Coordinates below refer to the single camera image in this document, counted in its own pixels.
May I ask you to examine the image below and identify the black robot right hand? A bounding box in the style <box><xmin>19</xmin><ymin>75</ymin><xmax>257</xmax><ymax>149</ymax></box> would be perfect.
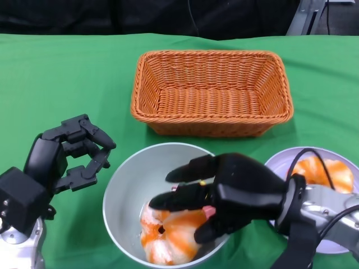
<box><xmin>148</xmin><ymin>152</ymin><xmax>289</xmax><ymax>244</ymax></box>

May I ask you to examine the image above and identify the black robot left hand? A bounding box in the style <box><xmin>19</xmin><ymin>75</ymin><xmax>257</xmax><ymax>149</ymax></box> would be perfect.
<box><xmin>24</xmin><ymin>113</ymin><xmax>117</xmax><ymax>197</ymax></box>

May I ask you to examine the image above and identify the ring-shaped orange striped bread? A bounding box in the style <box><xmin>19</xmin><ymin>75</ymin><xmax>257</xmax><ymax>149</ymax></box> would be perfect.
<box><xmin>139</xmin><ymin>201</ymin><xmax>207</xmax><ymax>266</ymax></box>

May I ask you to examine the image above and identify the grey round bowl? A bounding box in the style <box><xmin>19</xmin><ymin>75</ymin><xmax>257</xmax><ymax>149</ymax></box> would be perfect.
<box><xmin>102</xmin><ymin>142</ymin><xmax>233</xmax><ymax>269</ymax></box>

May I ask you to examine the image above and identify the oblong orange striped bread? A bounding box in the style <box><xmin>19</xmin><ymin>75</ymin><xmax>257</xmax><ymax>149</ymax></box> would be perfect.
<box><xmin>286</xmin><ymin>156</ymin><xmax>355</xmax><ymax>194</ymax></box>

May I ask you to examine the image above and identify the lavender round plate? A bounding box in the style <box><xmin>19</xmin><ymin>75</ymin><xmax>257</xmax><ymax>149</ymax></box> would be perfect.
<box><xmin>263</xmin><ymin>147</ymin><xmax>359</xmax><ymax>255</ymax></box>

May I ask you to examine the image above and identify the orange wicker basket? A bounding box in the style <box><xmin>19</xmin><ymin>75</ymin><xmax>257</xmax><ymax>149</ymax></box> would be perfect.
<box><xmin>130</xmin><ymin>50</ymin><xmax>294</xmax><ymax>138</ymax></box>

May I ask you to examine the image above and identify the green tablecloth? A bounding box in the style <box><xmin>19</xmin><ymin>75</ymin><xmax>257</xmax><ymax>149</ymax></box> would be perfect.
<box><xmin>0</xmin><ymin>33</ymin><xmax>359</xmax><ymax>269</ymax></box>

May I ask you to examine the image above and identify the grey metal stand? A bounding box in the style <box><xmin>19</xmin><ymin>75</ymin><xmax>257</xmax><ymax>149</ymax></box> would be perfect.
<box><xmin>286</xmin><ymin>0</ymin><xmax>320</xmax><ymax>36</ymax></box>

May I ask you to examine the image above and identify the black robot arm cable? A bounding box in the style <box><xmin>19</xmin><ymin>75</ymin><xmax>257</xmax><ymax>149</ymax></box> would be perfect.
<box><xmin>287</xmin><ymin>148</ymin><xmax>337</xmax><ymax>191</ymax></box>

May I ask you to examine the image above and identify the black hanging cable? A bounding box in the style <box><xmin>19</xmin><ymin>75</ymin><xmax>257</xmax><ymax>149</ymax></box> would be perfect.
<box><xmin>325</xmin><ymin>0</ymin><xmax>331</xmax><ymax>35</ymax></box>
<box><xmin>187</xmin><ymin>0</ymin><xmax>200</xmax><ymax>37</ymax></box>

